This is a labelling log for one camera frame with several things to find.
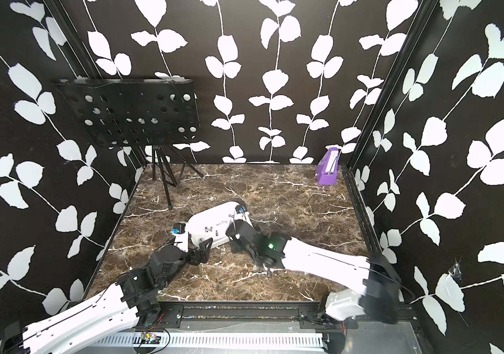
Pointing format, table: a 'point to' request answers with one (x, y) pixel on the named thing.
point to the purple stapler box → (326, 169)
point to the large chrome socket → (206, 229)
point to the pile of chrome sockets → (268, 273)
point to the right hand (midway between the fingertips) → (233, 231)
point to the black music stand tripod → (160, 156)
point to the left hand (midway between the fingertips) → (205, 236)
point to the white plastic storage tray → (211, 223)
